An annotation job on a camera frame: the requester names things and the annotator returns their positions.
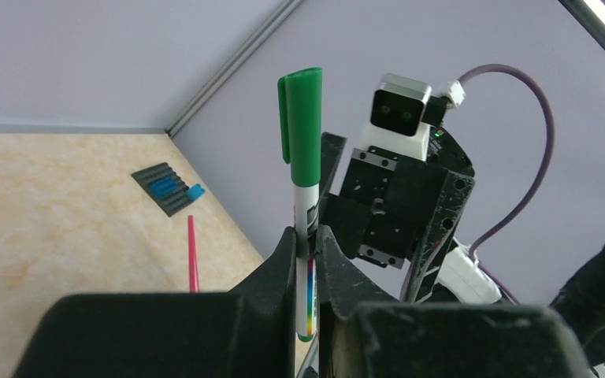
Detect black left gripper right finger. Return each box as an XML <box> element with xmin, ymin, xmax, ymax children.
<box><xmin>316</xmin><ymin>225</ymin><xmax>592</xmax><ymax>377</ymax></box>

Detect light blue lego brick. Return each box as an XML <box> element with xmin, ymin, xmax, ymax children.
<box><xmin>185</xmin><ymin>183</ymin><xmax>206</xmax><ymax>202</ymax></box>

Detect dark blue lego brick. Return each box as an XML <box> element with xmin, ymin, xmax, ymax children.
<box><xmin>149</xmin><ymin>177</ymin><xmax>178</xmax><ymax>199</ymax></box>

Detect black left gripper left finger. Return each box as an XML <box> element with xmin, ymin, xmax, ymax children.
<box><xmin>13</xmin><ymin>227</ymin><xmax>296</xmax><ymax>377</ymax></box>

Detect grey lego baseplate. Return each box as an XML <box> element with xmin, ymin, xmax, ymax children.
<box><xmin>131</xmin><ymin>162</ymin><xmax>192</xmax><ymax>217</ymax></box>

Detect green white marker pen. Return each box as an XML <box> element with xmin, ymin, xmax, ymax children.
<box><xmin>277</xmin><ymin>67</ymin><xmax>323</xmax><ymax>342</ymax></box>

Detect pink framed whiteboard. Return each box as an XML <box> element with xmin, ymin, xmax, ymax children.
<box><xmin>187</xmin><ymin>215</ymin><xmax>199</xmax><ymax>293</ymax></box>

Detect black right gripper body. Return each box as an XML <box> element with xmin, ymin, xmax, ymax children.
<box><xmin>319</xmin><ymin>128</ymin><xmax>475</xmax><ymax>302</ymax></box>

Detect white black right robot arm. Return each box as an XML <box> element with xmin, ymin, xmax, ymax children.
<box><xmin>320</xmin><ymin>134</ymin><xmax>605</xmax><ymax>368</ymax></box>

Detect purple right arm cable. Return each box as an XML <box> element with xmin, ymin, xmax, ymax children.
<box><xmin>456</xmin><ymin>63</ymin><xmax>555</xmax><ymax>262</ymax></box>

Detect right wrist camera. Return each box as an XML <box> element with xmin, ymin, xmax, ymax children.
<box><xmin>358</xmin><ymin>73</ymin><xmax>451</xmax><ymax>161</ymax></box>

